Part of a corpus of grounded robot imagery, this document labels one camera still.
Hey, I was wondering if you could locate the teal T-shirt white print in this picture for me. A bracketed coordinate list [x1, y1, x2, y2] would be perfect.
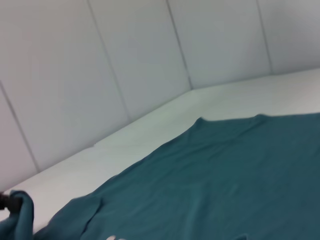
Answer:
[0, 113, 320, 240]

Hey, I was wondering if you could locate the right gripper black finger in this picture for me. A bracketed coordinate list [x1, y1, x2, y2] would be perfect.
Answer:
[0, 191, 23, 214]

